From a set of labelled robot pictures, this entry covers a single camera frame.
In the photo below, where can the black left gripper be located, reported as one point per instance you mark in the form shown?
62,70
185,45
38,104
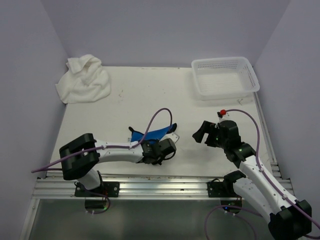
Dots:
160,160

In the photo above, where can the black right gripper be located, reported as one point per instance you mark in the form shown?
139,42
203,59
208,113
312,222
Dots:
206,127

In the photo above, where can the blue towel with black trim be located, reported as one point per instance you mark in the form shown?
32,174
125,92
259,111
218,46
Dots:
152,135

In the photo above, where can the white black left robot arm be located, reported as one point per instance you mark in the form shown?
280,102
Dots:
83,153

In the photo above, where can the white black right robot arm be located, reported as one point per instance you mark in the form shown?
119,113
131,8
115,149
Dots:
287,217

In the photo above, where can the white plastic basket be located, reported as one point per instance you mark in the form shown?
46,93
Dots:
224,78

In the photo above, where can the white crumpled towel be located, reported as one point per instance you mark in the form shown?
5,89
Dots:
86,81

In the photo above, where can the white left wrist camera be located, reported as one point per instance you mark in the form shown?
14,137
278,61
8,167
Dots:
173,136

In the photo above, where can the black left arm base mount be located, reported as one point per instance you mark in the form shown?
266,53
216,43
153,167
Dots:
108,188

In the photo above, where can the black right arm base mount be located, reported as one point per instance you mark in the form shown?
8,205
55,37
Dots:
220,189

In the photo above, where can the aluminium rail frame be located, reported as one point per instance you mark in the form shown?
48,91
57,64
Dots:
53,185

